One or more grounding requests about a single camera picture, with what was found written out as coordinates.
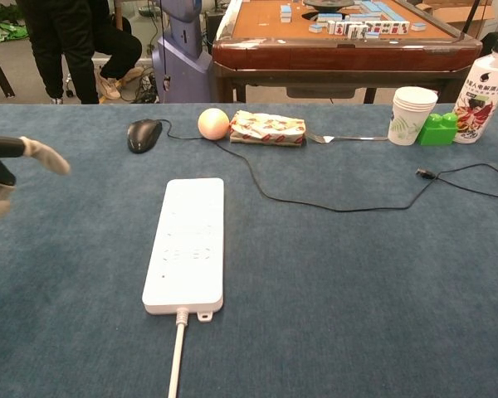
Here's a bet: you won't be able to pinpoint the person in black trousers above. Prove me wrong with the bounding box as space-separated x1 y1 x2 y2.
15 0 101 105

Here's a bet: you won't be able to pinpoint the green foliage pile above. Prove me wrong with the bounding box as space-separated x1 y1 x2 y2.
0 19 29 44

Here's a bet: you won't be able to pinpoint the peach coloured ball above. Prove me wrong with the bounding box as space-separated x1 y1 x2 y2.
197 108 231 142

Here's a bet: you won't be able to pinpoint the white labelled drink bottle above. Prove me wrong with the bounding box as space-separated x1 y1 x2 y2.
452 36 498 145

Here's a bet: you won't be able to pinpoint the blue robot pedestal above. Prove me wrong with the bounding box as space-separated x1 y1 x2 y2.
150 0 214 104

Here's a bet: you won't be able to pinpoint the black mouse cable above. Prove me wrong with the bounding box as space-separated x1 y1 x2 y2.
159 119 498 214

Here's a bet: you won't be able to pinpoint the white cable with plug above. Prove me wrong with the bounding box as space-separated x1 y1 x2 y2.
166 306 189 398

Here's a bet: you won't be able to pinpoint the seated person tan shoes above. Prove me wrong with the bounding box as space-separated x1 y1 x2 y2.
93 0 144 101

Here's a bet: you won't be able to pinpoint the white power strip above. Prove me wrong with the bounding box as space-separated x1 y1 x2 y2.
141 177 226 324

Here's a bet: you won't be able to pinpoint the red patterned snack packet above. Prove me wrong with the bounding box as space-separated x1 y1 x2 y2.
228 109 308 148

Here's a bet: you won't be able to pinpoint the black computer mouse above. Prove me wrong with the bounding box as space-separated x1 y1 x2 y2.
126 118 164 155

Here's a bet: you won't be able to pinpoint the thin black rod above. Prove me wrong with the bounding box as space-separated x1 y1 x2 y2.
455 0 481 44

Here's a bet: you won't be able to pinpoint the black hanging pendant cable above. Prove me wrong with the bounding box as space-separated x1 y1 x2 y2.
159 0 172 91

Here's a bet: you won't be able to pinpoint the green toy building block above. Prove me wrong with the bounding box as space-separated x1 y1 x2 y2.
417 112 459 147

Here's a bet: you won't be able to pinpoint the white paper cup stack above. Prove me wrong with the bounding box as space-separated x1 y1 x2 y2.
387 86 440 147

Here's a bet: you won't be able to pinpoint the blue felt table mat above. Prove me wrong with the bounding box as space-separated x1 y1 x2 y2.
0 102 498 398

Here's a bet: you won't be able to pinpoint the metal fork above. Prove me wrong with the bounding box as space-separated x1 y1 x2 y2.
305 129 390 144

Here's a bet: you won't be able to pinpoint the brown mahjong table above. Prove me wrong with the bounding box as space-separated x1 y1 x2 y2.
211 0 484 105

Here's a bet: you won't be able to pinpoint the dark slanted furniture leg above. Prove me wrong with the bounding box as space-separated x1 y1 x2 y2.
0 36 17 100

